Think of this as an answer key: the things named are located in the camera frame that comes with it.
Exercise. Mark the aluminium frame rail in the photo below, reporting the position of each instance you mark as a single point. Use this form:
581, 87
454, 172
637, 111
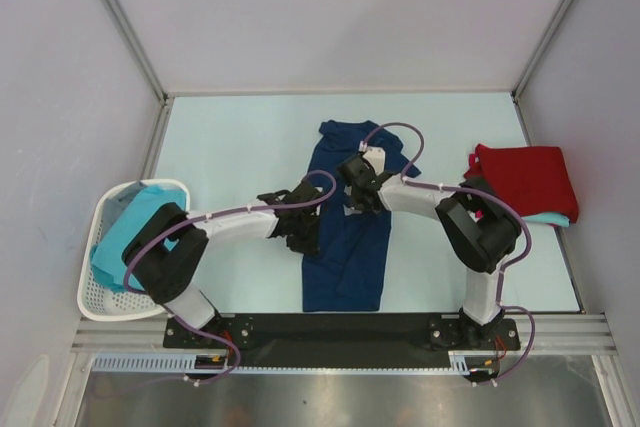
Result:
556, 334

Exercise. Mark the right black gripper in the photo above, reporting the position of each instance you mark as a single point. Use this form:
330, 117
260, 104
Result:
354, 202

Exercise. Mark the light blue cable duct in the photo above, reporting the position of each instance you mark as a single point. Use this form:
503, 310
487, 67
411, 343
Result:
160, 363

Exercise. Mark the turquoise t shirt in basket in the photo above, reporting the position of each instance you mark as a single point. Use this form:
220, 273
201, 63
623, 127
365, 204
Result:
106, 257

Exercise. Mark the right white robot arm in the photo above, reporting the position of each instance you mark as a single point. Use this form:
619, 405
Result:
480, 229

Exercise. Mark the white laundry basket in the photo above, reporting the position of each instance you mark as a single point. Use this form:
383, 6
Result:
99, 303

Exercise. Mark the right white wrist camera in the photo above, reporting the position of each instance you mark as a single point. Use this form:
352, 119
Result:
374, 156

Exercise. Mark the navy blue t shirt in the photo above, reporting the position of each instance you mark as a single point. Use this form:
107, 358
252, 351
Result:
348, 273

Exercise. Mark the folded red t shirt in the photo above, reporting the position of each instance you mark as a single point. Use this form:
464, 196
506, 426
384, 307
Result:
532, 180

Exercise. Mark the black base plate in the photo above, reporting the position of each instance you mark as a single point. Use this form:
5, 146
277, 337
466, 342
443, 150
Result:
362, 340

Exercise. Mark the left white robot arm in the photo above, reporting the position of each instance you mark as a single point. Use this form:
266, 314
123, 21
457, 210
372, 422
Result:
164, 255

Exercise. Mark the folded light blue t shirt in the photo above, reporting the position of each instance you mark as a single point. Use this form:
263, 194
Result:
549, 218

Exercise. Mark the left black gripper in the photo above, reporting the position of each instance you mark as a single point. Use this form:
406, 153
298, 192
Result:
309, 246

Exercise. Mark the grey shirt in basket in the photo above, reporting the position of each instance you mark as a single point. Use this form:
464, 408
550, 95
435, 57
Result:
113, 207

